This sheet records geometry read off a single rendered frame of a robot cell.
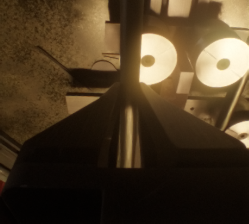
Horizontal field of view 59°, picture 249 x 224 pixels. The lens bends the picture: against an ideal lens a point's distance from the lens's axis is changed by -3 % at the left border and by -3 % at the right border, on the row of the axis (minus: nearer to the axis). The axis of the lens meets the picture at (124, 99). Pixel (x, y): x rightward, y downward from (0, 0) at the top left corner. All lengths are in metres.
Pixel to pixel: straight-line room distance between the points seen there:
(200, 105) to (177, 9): 0.12
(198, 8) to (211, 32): 0.04
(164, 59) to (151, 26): 0.03
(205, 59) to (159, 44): 0.04
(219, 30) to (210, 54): 0.02
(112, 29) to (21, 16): 0.12
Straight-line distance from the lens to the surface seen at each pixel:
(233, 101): 0.25
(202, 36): 0.22
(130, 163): 0.16
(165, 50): 0.19
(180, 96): 0.24
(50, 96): 0.35
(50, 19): 0.29
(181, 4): 0.25
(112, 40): 0.24
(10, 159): 0.48
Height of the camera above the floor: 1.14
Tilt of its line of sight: 51 degrees down
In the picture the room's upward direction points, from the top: 179 degrees counter-clockwise
